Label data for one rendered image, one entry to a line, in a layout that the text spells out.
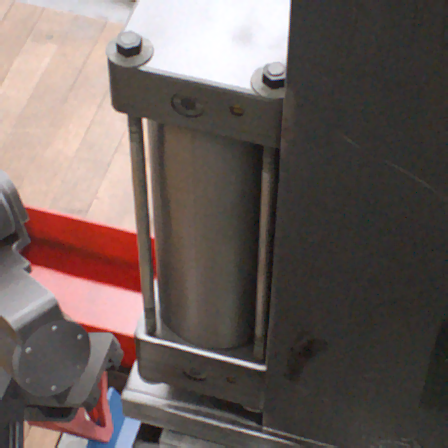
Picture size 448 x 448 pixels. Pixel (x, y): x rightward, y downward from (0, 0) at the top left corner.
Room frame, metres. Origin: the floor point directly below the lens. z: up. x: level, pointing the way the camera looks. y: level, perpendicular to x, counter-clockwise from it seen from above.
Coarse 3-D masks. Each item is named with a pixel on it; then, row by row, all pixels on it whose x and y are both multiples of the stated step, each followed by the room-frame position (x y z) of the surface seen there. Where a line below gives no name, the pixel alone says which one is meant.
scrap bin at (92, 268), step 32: (32, 224) 0.75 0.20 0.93; (64, 224) 0.74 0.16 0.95; (96, 224) 0.73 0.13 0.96; (32, 256) 0.73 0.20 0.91; (64, 256) 0.73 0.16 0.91; (96, 256) 0.73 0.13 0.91; (128, 256) 0.72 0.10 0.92; (64, 288) 0.69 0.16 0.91; (96, 288) 0.69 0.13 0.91; (128, 288) 0.69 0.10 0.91; (96, 320) 0.65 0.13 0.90; (128, 320) 0.65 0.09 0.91; (128, 352) 0.60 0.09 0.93
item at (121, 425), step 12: (108, 396) 0.50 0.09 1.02; (120, 396) 0.50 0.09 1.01; (120, 408) 0.50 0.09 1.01; (96, 420) 0.48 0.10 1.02; (120, 420) 0.49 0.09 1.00; (132, 420) 0.49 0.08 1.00; (120, 432) 0.48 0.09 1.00; (132, 432) 0.48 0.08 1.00; (96, 444) 0.46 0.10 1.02; (108, 444) 0.46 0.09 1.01; (120, 444) 0.47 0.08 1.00
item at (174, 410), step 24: (144, 384) 0.42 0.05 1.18; (144, 408) 0.40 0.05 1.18; (168, 408) 0.40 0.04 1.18; (192, 408) 0.40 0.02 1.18; (216, 408) 0.40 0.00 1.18; (240, 408) 0.40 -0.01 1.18; (144, 432) 0.40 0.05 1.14; (168, 432) 0.39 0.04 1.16; (192, 432) 0.39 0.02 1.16; (216, 432) 0.39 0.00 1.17; (240, 432) 0.38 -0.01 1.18
